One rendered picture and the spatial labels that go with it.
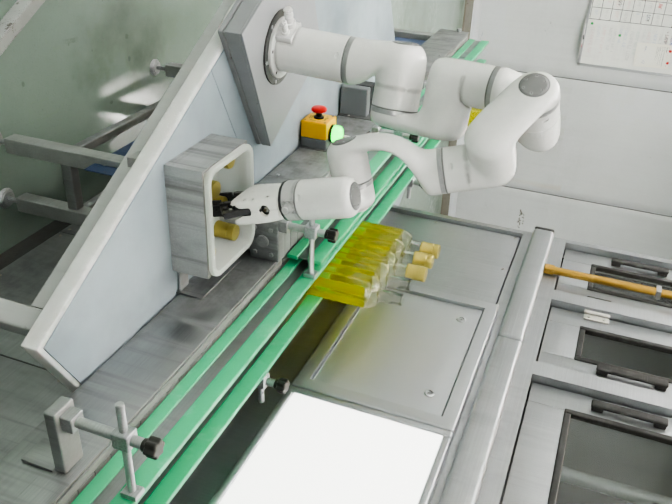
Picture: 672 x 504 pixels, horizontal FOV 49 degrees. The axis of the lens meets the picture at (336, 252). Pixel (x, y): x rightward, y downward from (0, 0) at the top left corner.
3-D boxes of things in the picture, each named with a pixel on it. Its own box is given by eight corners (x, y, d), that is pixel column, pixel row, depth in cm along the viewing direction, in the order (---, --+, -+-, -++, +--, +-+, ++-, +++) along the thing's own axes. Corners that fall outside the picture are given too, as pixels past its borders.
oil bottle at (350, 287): (284, 289, 165) (375, 312, 159) (284, 268, 162) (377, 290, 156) (295, 277, 170) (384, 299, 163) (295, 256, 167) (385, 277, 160)
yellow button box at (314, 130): (298, 145, 189) (325, 150, 187) (299, 117, 186) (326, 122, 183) (309, 136, 195) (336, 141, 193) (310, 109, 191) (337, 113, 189)
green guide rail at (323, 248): (286, 257, 161) (320, 265, 158) (286, 253, 160) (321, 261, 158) (466, 59, 303) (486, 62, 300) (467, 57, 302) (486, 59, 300)
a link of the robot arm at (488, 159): (444, 130, 145) (433, 80, 132) (557, 113, 140) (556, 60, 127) (449, 202, 137) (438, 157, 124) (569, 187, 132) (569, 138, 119)
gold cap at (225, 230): (211, 236, 151) (230, 241, 149) (214, 219, 151) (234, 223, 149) (219, 237, 154) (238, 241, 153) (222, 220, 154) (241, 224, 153)
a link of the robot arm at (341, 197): (374, 156, 140) (383, 203, 143) (323, 160, 144) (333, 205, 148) (345, 184, 127) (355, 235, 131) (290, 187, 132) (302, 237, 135)
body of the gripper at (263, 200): (286, 230, 134) (234, 232, 139) (309, 208, 143) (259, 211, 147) (277, 190, 131) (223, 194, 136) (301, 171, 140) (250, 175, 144)
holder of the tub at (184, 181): (174, 294, 146) (209, 303, 143) (163, 164, 132) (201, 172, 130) (218, 254, 160) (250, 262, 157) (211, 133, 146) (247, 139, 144)
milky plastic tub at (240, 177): (174, 272, 143) (214, 282, 140) (164, 164, 132) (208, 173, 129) (218, 232, 157) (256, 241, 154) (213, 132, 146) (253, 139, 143)
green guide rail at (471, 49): (286, 227, 157) (321, 235, 155) (286, 223, 157) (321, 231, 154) (469, 41, 299) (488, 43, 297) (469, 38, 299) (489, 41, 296)
